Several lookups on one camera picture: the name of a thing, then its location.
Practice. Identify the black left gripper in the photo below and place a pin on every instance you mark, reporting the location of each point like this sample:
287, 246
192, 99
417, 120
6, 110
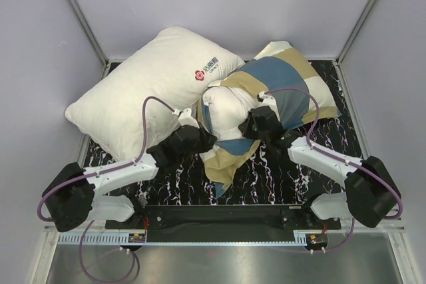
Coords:
208, 140

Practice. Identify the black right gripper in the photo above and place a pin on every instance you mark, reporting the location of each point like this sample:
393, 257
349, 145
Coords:
247, 127

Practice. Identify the blue beige patchwork pillowcase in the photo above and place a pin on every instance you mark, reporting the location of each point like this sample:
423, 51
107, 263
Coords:
301, 96

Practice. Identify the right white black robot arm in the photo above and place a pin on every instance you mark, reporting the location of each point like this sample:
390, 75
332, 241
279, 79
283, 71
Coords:
369, 193

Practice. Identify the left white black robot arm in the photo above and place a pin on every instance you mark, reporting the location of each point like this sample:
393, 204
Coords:
77, 194

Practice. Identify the plain white pillow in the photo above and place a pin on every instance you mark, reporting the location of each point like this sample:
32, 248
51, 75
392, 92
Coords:
132, 106

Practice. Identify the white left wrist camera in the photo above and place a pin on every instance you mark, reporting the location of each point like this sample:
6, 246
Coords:
185, 117

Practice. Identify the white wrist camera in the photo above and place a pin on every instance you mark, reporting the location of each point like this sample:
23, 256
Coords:
267, 100
185, 117

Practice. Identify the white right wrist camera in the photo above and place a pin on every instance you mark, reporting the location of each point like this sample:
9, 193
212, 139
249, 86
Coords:
267, 100

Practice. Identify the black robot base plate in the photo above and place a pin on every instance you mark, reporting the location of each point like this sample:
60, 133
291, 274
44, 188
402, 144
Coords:
221, 225

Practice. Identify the white slotted cable duct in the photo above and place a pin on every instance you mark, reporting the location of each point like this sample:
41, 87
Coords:
107, 238

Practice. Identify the aluminium frame post left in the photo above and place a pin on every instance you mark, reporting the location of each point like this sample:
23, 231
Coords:
84, 24

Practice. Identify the aluminium frame post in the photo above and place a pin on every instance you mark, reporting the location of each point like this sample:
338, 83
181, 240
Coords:
84, 24
361, 20

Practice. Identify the aluminium frame post right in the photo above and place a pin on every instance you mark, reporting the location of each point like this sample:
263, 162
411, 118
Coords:
361, 20

